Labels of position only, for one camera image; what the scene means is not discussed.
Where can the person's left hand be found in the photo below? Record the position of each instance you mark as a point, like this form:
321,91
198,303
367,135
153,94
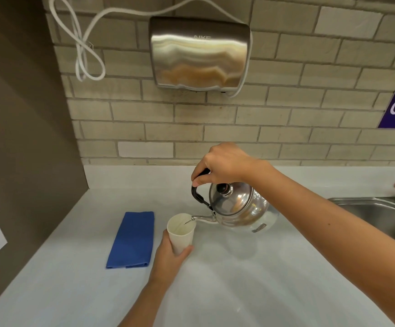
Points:
165,260

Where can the person's right hand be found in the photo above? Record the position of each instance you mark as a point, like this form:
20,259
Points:
226,163

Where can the person's left thumb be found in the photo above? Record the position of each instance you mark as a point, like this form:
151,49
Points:
166,241

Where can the person's right thumb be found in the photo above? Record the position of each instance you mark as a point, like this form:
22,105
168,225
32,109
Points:
202,179

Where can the white paper cup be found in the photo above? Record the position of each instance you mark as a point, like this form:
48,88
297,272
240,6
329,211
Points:
181,233

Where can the stainless steel kettle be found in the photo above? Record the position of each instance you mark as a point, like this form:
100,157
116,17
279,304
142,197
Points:
240,206

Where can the person's right forearm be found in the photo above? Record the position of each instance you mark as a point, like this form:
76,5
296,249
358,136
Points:
333,231

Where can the person's left forearm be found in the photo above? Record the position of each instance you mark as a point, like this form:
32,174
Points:
143,304

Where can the folded blue cloth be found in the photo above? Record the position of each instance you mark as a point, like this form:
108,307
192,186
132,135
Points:
132,240

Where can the stainless steel hand dryer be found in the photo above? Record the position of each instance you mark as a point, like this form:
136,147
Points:
199,52

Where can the stainless steel sink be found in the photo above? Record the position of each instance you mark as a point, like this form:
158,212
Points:
379,216

